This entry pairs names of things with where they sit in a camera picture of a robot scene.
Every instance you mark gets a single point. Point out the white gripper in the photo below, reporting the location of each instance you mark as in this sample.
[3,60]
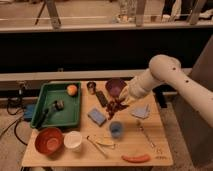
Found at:
[124,96]

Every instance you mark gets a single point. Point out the dark red grapes bunch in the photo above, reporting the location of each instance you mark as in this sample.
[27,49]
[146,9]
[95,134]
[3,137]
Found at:
[114,106]

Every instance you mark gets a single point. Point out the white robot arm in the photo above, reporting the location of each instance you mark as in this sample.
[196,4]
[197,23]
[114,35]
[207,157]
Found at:
[164,69]

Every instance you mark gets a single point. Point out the blue plastic cup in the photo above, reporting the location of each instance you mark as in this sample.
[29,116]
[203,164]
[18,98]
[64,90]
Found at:
[116,129]

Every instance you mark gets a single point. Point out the small metal cup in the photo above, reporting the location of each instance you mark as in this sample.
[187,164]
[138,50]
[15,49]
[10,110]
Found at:
[91,86]

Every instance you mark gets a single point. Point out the white plastic cup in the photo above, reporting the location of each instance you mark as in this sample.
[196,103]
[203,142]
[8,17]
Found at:
[73,141]

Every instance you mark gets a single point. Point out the purple bowl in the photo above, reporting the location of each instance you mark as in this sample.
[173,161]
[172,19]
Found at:
[114,86]

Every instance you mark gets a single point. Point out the grey folded cloth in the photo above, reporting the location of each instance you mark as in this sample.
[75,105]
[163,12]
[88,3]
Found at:
[141,112]

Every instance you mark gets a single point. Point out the black remote bar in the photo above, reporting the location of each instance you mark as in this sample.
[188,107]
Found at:
[102,99]

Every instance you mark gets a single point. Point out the blue sponge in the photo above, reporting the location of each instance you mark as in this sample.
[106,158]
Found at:
[96,116]

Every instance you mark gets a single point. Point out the metal tongs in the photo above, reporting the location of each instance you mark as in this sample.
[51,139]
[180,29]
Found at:
[100,142]

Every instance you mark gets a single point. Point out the orange peach fruit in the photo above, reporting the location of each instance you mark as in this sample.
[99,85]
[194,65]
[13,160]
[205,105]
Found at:
[72,90]

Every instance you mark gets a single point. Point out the green plastic tray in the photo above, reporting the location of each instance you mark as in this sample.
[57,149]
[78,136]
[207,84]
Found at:
[69,116]

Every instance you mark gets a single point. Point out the red bowl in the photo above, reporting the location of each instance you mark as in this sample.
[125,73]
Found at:
[49,140]

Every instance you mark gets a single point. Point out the blue box on floor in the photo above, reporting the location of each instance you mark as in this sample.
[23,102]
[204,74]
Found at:
[28,113]

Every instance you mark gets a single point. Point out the black handled brush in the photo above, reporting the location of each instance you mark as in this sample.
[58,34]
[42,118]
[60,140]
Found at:
[57,105]

